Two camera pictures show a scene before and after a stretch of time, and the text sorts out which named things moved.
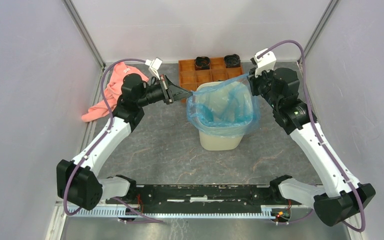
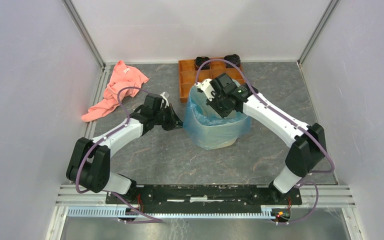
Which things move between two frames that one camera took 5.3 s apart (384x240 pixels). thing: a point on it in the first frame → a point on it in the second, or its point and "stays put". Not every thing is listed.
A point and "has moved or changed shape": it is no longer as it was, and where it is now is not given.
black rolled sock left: x=202 y=63 stays put
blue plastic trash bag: x=226 y=109 has moved or changed shape
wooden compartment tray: x=190 y=79 stays put
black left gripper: x=172 y=92 → x=175 y=122
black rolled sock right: x=232 y=61 stays put
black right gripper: x=253 y=80 → x=222 y=114
